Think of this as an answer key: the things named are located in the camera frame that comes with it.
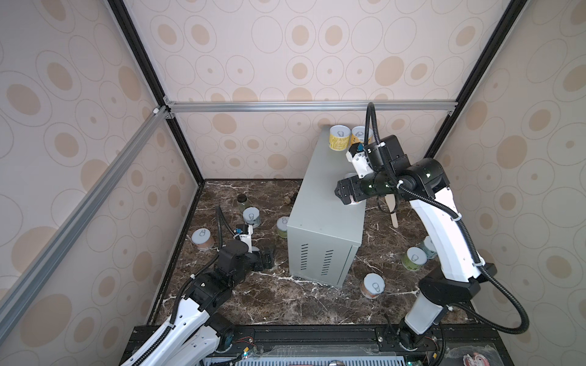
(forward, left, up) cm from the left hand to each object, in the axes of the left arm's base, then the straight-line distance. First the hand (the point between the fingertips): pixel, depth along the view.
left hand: (270, 245), depth 74 cm
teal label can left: (+21, +11, -14) cm, 28 cm away
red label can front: (-8, -35, -14) cm, 39 cm away
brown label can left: (+11, +31, -17) cm, 37 cm away
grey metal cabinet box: (-4, -17, +15) cm, 22 cm away
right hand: (+11, -24, +17) cm, 31 cm away
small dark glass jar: (+28, +16, -11) cm, 34 cm away
